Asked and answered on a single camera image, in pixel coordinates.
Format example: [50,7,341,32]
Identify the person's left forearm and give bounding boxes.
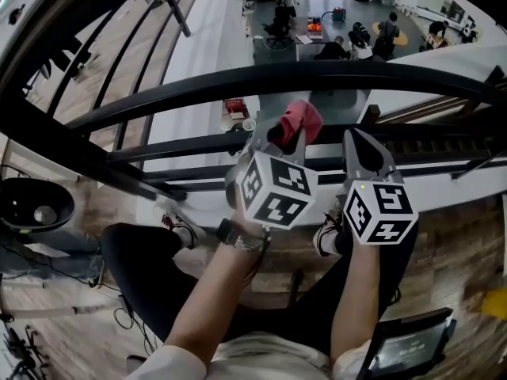
[164,243,271,366]

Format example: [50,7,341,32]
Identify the yellow plastic object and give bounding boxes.
[481,289,507,321]

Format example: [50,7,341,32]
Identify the white office desk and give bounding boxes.
[295,16,330,62]

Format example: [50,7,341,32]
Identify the person's right forearm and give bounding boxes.
[330,239,383,366]

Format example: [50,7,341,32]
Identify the black wire stand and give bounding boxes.
[0,325,51,380]

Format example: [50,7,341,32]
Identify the round orange table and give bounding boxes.
[371,21,409,48]

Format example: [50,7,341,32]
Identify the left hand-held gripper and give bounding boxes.
[225,117,319,230]

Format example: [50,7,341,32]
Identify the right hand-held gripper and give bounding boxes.
[336,128,420,246]

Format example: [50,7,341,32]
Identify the black round machine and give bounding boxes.
[0,177,105,289]

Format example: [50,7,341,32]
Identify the person's right leg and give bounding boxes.
[237,219,419,355]

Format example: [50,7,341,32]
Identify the black metal railing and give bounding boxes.
[0,0,507,203]

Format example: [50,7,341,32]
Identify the person's leg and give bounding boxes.
[101,222,278,342]
[237,219,419,355]

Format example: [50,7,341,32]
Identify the red plastic crate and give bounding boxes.
[224,97,250,120]

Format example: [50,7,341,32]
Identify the wooden staircase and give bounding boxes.
[356,65,507,168]

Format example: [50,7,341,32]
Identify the person's left hand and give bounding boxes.
[231,208,265,234]

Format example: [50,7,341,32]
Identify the person's left leg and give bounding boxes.
[101,222,278,342]

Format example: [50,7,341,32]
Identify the black wrist-mounted screen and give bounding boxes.
[356,307,457,380]

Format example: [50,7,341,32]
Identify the person's white shirt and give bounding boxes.
[126,330,373,380]

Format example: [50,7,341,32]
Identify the black power cable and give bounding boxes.
[0,243,159,355]

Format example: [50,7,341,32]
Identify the black stool leg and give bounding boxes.
[288,269,307,306]

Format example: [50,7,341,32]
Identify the pink cloth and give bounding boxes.
[276,100,324,146]

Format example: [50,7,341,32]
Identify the person's right sneaker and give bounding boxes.
[312,210,345,258]

